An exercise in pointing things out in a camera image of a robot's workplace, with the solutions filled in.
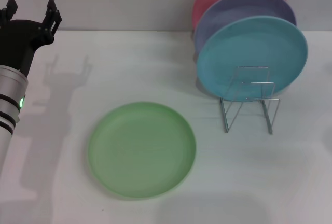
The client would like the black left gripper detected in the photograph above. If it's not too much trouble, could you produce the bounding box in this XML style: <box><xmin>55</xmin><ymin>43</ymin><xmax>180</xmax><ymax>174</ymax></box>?
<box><xmin>0</xmin><ymin>0</ymin><xmax>63</xmax><ymax>77</ymax></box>

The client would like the green plastic plate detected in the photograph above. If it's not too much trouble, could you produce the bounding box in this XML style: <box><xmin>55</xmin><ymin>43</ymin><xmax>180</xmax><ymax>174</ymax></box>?
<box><xmin>87</xmin><ymin>101</ymin><xmax>197</xmax><ymax>201</ymax></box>

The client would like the purple plastic plate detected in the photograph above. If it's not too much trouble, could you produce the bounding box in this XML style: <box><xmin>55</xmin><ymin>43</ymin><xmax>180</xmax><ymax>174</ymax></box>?
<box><xmin>195</xmin><ymin>0</ymin><xmax>297</xmax><ymax>53</ymax></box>

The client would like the blue plastic plate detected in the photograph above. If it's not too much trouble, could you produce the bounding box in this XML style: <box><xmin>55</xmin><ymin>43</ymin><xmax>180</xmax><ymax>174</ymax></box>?
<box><xmin>196</xmin><ymin>16</ymin><xmax>309</xmax><ymax>102</ymax></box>

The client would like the metal wire plate rack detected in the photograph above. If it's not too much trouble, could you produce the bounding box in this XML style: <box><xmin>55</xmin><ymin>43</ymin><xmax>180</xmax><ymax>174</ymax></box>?
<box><xmin>219</xmin><ymin>65</ymin><xmax>281</xmax><ymax>135</ymax></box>

